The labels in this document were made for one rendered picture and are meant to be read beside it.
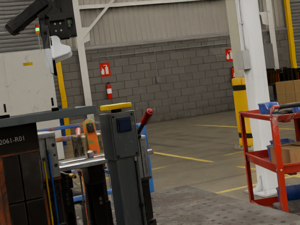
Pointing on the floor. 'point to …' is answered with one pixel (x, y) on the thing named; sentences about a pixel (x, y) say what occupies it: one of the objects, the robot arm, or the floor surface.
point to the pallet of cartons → (288, 91)
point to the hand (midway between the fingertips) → (51, 76)
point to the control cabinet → (28, 87)
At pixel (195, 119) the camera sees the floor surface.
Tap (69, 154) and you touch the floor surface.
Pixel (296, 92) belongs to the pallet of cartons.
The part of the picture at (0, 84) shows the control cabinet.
